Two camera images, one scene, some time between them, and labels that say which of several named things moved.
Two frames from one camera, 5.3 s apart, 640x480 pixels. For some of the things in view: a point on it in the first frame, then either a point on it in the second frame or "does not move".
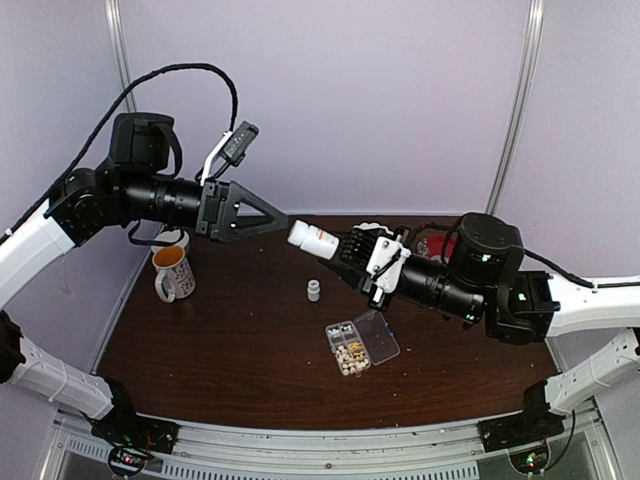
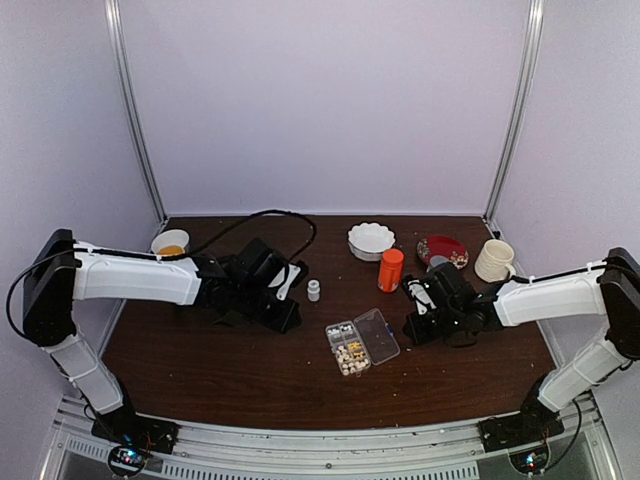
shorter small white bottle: x=313 y=290 does not move
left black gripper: x=217 y=215 -> x=284 y=323
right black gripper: x=363 y=284 -> x=417 y=333
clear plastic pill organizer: x=361 y=342 does not move
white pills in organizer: x=342 y=354 does not move
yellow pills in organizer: x=357 y=346 does not move
